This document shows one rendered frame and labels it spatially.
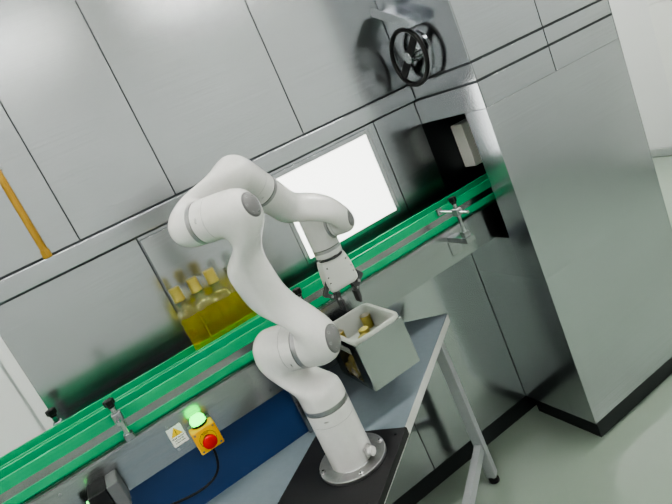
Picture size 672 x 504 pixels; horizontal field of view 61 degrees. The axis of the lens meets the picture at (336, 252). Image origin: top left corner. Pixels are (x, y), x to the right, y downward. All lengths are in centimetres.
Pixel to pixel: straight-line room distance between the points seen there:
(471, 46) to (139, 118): 109
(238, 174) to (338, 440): 70
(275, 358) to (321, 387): 14
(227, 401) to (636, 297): 167
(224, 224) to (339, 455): 67
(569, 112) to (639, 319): 90
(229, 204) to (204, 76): 85
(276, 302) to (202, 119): 83
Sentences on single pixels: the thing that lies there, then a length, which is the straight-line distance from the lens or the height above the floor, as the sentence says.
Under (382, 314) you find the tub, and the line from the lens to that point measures 176.
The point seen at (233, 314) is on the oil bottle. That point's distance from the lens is 180.
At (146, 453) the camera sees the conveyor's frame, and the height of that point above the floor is 99.
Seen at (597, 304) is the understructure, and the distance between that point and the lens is 241.
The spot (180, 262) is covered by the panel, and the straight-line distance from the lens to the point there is 190.
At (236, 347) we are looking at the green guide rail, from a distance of 171.
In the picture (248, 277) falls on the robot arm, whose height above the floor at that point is 137.
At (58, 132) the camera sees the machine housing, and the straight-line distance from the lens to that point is 190.
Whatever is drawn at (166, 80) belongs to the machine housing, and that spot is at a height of 190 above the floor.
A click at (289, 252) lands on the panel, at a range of 199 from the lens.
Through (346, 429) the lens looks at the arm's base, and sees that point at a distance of 150.
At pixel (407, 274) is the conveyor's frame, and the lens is 201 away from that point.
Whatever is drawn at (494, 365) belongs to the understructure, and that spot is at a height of 33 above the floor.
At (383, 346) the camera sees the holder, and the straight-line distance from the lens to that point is 167.
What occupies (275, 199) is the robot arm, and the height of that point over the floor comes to 148.
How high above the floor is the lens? 167
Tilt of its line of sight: 15 degrees down
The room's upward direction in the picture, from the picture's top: 24 degrees counter-clockwise
